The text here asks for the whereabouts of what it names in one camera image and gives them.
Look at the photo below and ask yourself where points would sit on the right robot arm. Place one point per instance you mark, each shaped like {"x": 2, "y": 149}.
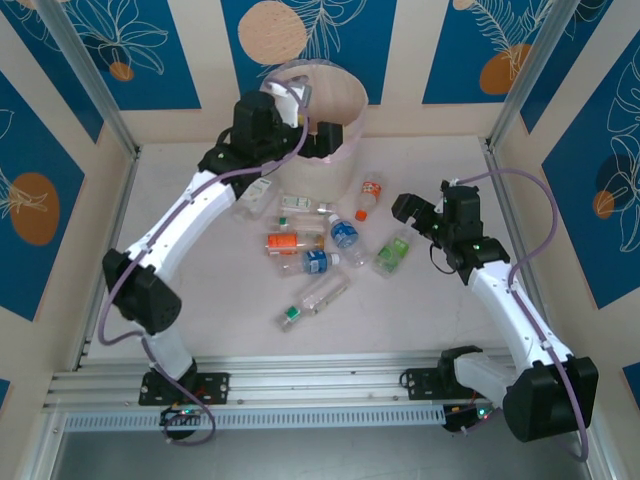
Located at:
{"x": 515, "y": 310}

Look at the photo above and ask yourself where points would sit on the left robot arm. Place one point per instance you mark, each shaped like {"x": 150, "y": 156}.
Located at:
{"x": 170, "y": 225}

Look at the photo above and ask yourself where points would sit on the pink plastic bin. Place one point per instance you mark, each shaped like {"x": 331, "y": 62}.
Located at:
{"x": 352, "y": 140}

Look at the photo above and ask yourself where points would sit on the orange capped orange label bottle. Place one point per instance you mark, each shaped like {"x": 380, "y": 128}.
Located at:
{"x": 371, "y": 190}

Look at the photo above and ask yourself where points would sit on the clear bottle white green label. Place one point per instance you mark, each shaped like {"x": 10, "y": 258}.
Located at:
{"x": 297, "y": 202}

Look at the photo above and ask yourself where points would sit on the square bottle with white label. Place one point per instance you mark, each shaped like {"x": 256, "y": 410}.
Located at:
{"x": 257, "y": 192}

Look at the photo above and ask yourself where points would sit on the large blue label water bottle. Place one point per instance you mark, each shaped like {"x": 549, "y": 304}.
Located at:
{"x": 344, "y": 235}

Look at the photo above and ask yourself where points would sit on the clear bottle with green band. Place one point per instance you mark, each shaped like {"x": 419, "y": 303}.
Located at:
{"x": 300, "y": 223}

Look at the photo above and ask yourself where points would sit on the clear bottle with orange label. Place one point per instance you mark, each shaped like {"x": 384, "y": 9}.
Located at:
{"x": 282, "y": 242}

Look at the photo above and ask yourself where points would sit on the small blue label water bottle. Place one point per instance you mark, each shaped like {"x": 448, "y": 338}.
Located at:
{"x": 315, "y": 261}

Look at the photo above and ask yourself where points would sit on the clear bottle with green cap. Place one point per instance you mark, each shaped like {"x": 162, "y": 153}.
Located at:
{"x": 322, "y": 295}

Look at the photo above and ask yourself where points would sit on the small controller circuit board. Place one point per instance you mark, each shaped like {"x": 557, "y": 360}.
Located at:
{"x": 182, "y": 414}
{"x": 480, "y": 414}

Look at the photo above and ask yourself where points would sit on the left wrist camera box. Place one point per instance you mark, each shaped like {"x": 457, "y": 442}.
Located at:
{"x": 287, "y": 100}

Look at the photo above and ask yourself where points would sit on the aluminium side rail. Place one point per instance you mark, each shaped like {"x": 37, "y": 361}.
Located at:
{"x": 120, "y": 210}
{"x": 495, "y": 165}

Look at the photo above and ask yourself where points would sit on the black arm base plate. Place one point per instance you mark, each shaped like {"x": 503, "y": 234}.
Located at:
{"x": 420, "y": 382}
{"x": 215, "y": 387}

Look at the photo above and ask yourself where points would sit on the aluminium frame post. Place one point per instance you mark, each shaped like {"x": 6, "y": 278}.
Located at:
{"x": 90, "y": 70}
{"x": 530, "y": 75}

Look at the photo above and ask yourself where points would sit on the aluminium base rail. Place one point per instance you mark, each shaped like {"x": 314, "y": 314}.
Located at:
{"x": 310, "y": 370}

